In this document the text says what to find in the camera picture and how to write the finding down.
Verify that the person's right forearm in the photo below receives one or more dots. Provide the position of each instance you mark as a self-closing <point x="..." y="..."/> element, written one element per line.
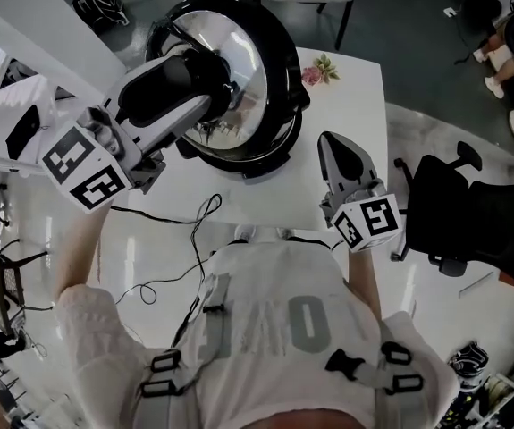
<point x="366" y="280"/>

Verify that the pink flower decoration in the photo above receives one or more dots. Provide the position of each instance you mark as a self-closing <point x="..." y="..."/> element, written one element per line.
<point x="319" y="72"/>

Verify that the person's left forearm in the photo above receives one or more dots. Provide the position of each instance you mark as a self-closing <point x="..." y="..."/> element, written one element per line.
<point x="78" y="248"/>

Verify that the black pressure cooker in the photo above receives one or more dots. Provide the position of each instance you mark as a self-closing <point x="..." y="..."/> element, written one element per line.
<point x="279" y="150"/>

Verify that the black helmet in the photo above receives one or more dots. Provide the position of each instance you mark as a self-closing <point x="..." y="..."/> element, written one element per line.
<point x="100" y="7"/>

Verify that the black office chair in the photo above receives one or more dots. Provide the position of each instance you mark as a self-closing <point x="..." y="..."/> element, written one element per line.
<point x="475" y="212"/>

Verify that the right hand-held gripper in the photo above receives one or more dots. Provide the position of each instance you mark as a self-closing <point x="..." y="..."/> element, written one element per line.
<point x="355" y="181"/>

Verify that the person's left hand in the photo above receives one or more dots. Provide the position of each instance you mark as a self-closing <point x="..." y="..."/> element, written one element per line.
<point x="107" y="134"/>

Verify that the person's white shirt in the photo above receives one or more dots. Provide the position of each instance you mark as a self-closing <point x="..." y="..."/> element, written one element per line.
<point x="274" y="293"/>

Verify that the white side desk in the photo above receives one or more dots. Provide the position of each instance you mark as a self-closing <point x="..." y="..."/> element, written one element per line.
<point x="37" y="29"/>

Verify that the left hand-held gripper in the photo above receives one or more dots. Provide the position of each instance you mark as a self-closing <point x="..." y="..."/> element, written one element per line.
<point x="149" y="105"/>

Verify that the grey chest harness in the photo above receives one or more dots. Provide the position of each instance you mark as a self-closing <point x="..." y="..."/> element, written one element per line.
<point x="364" y="369"/>

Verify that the patterned helmet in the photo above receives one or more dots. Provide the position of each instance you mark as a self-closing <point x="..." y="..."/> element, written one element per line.
<point x="469" y="364"/>

